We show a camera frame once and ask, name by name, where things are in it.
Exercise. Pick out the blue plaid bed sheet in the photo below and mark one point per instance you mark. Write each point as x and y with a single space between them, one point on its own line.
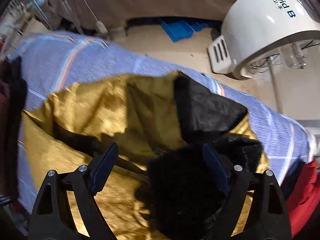
55 65

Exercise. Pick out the gold satin padded jacket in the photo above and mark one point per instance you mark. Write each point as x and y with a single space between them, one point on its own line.
146 117

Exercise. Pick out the red puffer jacket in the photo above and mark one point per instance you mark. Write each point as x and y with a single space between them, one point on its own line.
304 199

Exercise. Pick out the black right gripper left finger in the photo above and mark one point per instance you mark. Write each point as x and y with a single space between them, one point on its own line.
51 217

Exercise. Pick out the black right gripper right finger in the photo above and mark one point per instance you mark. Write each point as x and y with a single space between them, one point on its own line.
254 207

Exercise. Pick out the white David B machine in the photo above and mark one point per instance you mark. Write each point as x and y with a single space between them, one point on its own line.
257 34

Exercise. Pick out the blue plastic crate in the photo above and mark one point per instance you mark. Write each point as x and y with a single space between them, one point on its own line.
183 29

